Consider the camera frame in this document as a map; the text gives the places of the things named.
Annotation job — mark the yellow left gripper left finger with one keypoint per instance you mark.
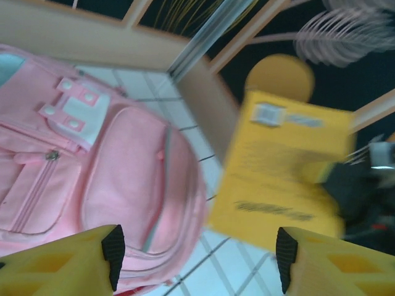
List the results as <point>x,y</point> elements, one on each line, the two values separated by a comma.
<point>61,271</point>

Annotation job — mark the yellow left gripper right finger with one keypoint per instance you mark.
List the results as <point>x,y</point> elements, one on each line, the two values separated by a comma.
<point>333,271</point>

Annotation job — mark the yellow book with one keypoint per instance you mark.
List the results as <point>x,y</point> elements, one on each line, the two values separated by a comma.
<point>277,160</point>

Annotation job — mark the pink backpack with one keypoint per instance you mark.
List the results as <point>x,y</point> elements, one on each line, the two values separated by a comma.
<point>108,169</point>

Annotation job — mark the aluminium corner post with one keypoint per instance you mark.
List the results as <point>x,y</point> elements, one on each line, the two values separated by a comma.
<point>197,46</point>

